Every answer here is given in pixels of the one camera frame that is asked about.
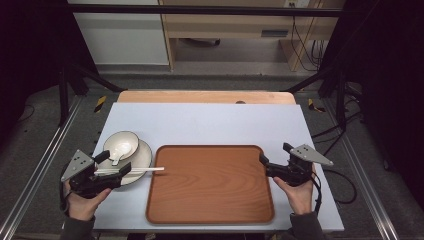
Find dark curtain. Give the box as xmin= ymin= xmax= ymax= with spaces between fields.
xmin=0 ymin=0 xmax=101 ymax=148
xmin=319 ymin=0 xmax=424 ymax=214

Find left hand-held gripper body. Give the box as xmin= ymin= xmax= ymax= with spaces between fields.
xmin=60 ymin=149 xmax=123 ymax=200

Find person's right hand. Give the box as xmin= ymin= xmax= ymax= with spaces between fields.
xmin=272 ymin=163 xmax=318 ymax=216

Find brown wooden tray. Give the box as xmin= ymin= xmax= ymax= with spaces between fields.
xmin=145 ymin=144 xmax=276 ymax=225

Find person's left hand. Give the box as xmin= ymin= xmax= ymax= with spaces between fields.
xmin=62 ymin=179 xmax=113 ymax=222

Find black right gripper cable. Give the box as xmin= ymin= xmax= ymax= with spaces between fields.
xmin=309 ymin=168 xmax=358 ymax=216

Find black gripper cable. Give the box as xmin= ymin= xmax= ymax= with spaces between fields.
xmin=309 ymin=168 xmax=358 ymax=216
xmin=59 ymin=181 xmax=73 ymax=215

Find white ceramic plate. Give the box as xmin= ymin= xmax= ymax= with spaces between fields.
xmin=96 ymin=138 xmax=154 ymax=187

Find light wooden desk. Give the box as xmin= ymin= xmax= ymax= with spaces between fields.
xmin=158 ymin=0 xmax=346 ymax=73

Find white wall socket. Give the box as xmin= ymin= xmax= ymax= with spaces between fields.
xmin=283 ymin=0 xmax=311 ymax=9

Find white chopstick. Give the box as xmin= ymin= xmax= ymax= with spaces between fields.
xmin=94 ymin=169 xmax=158 ymax=177
xmin=94 ymin=166 xmax=165 ymax=174

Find white ceramic bowl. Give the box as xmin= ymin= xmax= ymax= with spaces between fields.
xmin=102 ymin=130 xmax=140 ymax=162

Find white table board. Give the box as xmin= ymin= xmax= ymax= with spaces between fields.
xmin=92 ymin=102 xmax=345 ymax=233

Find yellow black tape marker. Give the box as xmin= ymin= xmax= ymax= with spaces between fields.
xmin=93 ymin=95 xmax=108 ymax=114
xmin=307 ymin=97 xmax=327 ymax=114

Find black metal stand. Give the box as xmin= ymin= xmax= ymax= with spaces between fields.
xmin=283 ymin=61 xmax=349 ymax=129
xmin=57 ymin=61 xmax=126 ymax=127

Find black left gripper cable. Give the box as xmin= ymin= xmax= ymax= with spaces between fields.
xmin=59 ymin=181 xmax=73 ymax=215

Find silver floor rail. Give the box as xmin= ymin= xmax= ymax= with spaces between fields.
xmin=321 ymin=98 xmax=401 ymax=240
xmin=0 ymin=96 xmax=84 ymax=240

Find white cabinet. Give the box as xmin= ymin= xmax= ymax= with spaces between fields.
xmin=67 ymin=0 xmax=170 ymax=66

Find black floor cables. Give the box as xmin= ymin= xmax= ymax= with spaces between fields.
xmin=310 ymin=83 xmax=366 ymax=158

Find light wooden table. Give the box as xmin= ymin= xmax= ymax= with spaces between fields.
xmin=116 ymin=90 xmax=297 ymax=106

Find black hanging cables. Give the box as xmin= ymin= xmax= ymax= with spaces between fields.
xmin=290 ymin=15 xmax=326 ymax=72

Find black metal frame bar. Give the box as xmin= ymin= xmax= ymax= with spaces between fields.
xmin=66 ymin=3 xmax=346 ymax=18

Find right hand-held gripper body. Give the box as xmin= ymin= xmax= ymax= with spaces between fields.
xmin=270 ymin=143 xmax=335 ymax=188

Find white ceramic spoon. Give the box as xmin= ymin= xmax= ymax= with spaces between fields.
xmin=111 ymin=142 xmax=135 ymax=167

